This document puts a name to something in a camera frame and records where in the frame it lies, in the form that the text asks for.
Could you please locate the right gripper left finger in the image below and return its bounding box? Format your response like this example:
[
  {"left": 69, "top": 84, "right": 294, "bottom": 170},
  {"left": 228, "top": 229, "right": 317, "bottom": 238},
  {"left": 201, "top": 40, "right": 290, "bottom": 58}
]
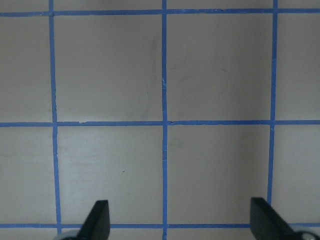
[{"left": 76, "top": 200, "right": 111, "bottom": 240}]

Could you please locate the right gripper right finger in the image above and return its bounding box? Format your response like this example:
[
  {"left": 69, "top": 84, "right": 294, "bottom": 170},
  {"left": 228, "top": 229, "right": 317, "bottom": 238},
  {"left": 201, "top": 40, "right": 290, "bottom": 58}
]
[{"left": 250, "top": 197, "right": 302, "bottom": 240}]

